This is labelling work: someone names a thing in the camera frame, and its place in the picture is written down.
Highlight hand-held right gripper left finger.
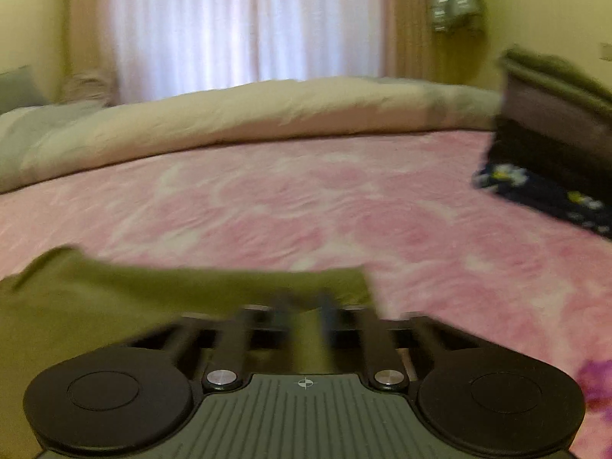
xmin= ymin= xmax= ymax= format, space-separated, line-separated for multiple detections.
xmin=128 ymin=293 xmax=302 ymax=392

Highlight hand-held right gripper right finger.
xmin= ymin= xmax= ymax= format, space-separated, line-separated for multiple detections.
xmin=318 ymin=293 xmax=480 ymax=392

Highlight olive green pants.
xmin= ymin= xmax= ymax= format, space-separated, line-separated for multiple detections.
xmin=0 ymin=246 xmax=383 ymax=378

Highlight pink floral blanket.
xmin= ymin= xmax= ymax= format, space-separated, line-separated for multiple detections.
xmin=0 ymin=129 xmax=612 ymax=455

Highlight cream duvet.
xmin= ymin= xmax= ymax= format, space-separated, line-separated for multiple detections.
xmin=0 ymin=76 xmax=508 ymax=192

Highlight navy floral folded garment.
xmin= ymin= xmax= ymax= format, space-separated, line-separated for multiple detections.
xmin=472 ymin=160 xmax=612 ymax=241

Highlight black folded garment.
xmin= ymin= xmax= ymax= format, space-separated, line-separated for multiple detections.
xmin=483 ymin=119 xmax=612 ymax=194

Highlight white sheer curtain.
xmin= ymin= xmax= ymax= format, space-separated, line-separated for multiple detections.
xmin=112 ymin=0 xmax=388 ymax=103

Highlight grey-brown folded garment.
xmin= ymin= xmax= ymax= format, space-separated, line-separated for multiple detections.
xmin=497 ymin=74 xmax=612 ymax=154

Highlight patterned pillow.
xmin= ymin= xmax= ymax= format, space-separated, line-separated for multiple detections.
xmin=62 ymin=71 xmax=116 ymax=106

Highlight beige curtain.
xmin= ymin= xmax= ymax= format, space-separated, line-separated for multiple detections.
xmin=67 ymin=0 xmax=120 ymax=82
xmin=382 ymin=0 xmax=437 ymax=82

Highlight olive folded garment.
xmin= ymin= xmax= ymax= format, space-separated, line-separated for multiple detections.
xmin=500 ymin=48 xmax=612 ymax=120

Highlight grey pillow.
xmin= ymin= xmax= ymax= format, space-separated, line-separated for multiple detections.
xmin=0 ymin=64 xmax=49 ymax=113

